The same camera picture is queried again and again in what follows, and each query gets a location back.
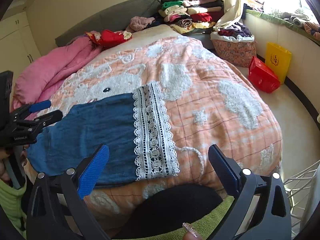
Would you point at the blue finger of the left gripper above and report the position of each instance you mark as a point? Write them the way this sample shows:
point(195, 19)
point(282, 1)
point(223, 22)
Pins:
point(39, 106)

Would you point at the floral laundry basket with clothes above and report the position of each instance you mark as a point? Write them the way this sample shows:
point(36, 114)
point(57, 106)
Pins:
point(235, 44)

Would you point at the pink folded duvet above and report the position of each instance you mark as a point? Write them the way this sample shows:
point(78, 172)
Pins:
point(41, 79)

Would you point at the white wire rack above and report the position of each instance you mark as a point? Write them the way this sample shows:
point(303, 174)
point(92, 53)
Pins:
point(303, 194)

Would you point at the peach white bear bedspread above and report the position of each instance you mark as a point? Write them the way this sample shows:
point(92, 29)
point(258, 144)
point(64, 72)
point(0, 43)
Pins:
point(208, 102)

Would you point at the dark green padded headboard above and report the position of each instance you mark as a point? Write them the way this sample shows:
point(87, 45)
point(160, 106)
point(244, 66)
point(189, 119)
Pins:
point(114, 18)

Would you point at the clothes on windowsill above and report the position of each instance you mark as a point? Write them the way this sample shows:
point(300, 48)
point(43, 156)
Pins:
point(289, 10)

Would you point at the left hand with painted nails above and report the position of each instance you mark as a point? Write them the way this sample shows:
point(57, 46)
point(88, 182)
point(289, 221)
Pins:
point(3, 173)

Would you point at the mauve fuzzy garment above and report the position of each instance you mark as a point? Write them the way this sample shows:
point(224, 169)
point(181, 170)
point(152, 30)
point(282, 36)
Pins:
point(138, 23)

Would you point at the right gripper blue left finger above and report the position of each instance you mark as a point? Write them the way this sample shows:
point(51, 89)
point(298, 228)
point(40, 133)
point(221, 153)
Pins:
point(90, 169)

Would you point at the stack of folded clothes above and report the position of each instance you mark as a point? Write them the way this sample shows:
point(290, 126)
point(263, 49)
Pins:
point(185, 16)

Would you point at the red embroidered cloth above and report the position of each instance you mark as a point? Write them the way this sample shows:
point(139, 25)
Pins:
point(109, 39)

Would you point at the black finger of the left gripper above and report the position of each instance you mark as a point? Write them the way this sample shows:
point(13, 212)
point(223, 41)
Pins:
point(46, 120)

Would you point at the right hand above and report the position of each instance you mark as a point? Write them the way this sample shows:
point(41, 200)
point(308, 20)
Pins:
point(190, 233)

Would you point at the cream curtain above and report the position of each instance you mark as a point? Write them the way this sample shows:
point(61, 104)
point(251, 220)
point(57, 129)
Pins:
point(233, 10)

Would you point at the cream wardrobe with handles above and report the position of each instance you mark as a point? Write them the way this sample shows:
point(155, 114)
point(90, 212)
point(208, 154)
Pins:
point(18, 48)

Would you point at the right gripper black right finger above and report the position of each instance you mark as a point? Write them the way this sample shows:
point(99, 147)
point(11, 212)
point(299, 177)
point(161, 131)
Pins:
point(227, 170)

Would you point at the red paper bag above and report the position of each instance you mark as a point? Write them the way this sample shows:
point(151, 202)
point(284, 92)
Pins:
point(262, 77)

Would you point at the green windowsill cover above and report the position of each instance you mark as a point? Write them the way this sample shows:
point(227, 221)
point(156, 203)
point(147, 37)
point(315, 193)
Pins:
point(279, 21)

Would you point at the blue denim lace-trimmed pants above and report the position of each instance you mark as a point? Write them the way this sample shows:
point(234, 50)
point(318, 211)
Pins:
point(135, 127)

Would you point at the yellow paper bag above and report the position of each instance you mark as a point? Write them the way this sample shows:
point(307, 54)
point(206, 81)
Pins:
point(278, 59)

